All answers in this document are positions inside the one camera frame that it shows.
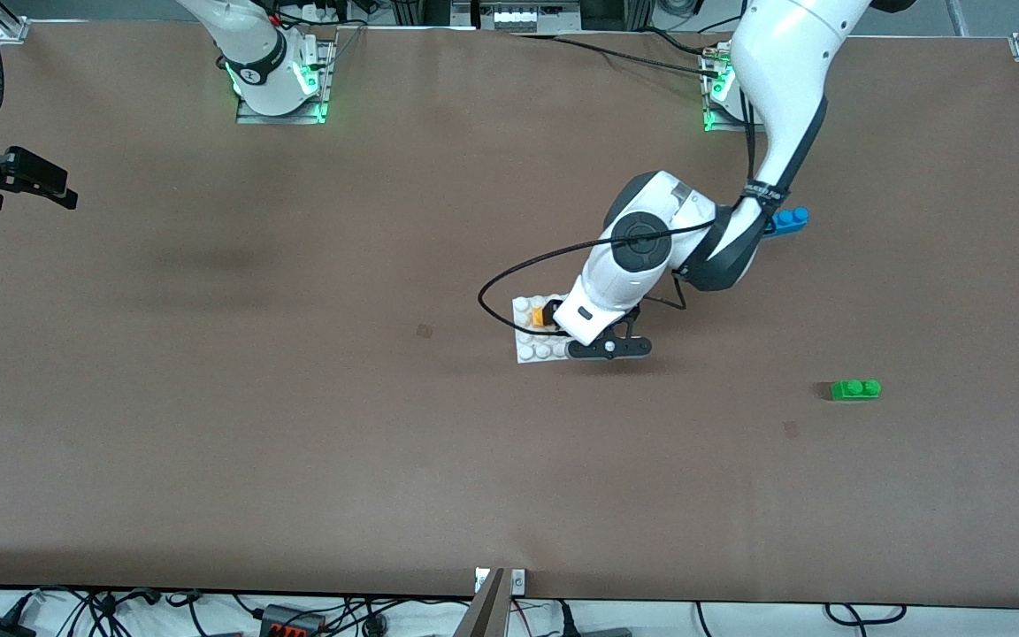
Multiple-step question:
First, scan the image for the white studded base plate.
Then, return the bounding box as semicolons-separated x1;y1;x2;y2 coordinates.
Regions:
511;294;583;365

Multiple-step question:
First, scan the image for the blue three-stud block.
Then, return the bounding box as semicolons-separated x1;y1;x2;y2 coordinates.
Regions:
762;207;810;238

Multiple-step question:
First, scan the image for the white power strip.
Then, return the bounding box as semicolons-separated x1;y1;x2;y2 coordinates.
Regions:
492;7;583;33

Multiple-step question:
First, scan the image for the black box with red connectors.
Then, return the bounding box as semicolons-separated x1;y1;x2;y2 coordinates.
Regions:
257;604;326;637

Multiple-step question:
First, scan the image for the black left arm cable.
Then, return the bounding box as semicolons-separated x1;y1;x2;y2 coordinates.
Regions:
478;221;718;337

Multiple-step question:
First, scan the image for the white metal bracket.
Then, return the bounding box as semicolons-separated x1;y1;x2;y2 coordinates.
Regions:
474;568;528;595

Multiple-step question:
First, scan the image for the black cable across table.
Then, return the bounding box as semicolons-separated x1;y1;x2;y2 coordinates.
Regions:
508;32;724;75

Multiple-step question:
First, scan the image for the brown wooden post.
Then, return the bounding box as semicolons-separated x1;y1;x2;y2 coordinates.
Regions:
452;568;509;637

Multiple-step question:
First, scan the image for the black looped cable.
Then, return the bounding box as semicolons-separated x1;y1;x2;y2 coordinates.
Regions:
824;603;908;625

